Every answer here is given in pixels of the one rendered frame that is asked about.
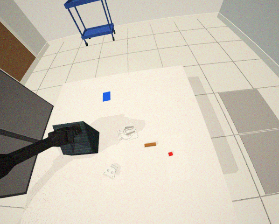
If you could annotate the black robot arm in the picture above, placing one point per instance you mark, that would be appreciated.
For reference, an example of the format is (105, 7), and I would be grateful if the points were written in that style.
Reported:
(57, 138)

